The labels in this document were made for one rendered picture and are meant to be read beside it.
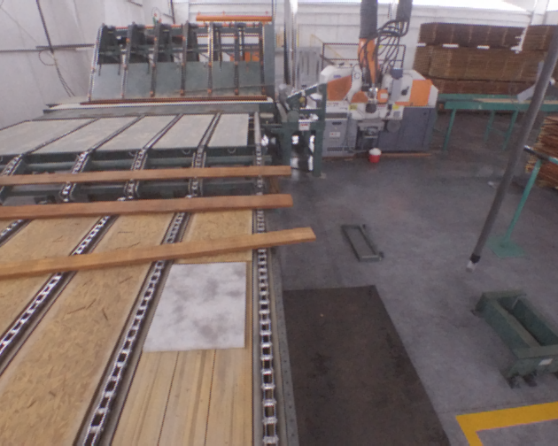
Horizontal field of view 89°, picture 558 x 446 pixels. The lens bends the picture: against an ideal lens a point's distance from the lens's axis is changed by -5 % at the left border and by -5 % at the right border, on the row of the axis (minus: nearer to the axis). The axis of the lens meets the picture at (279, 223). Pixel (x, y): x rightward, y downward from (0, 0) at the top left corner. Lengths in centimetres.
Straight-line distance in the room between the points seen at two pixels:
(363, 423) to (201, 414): 120
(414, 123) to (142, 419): 678
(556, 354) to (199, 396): 231
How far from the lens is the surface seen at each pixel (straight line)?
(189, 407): 138
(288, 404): 133
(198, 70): 773
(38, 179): 369
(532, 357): 269
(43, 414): 157
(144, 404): 144
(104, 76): 829
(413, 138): 727
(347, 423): 224
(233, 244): 200
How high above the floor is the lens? 200
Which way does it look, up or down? 31 degrees down
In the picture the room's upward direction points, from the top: straight up
